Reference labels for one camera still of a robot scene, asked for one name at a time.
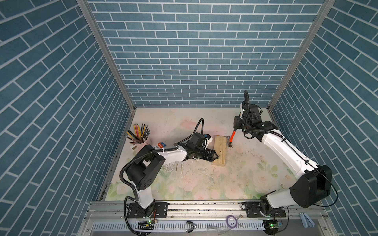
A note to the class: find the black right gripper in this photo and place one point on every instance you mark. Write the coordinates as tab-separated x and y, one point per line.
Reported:
236	119

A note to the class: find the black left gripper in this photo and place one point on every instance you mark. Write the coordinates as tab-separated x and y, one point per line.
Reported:
205	158

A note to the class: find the wooden block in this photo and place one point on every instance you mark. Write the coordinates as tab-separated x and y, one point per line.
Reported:
220	146

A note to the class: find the red-handled claw hammer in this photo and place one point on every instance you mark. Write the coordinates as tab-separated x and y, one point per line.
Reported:
230	138

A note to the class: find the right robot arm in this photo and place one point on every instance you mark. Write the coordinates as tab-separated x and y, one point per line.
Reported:
314	182

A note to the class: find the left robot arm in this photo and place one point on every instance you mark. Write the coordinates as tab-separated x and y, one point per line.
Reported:
142	170

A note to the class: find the red blue white box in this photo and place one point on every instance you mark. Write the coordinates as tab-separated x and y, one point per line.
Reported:
160	145

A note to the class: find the pink pencil cup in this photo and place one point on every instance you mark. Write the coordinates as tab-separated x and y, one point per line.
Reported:
139	146

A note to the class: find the grey clamp tool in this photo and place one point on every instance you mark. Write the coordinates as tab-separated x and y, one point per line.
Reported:
307	221

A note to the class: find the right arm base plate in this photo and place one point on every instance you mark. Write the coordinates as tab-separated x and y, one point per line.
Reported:
256	209

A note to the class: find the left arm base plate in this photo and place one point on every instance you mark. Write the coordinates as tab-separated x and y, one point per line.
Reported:
155	210

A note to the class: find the aluminium mounting rail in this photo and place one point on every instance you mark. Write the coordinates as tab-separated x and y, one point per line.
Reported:
219	217

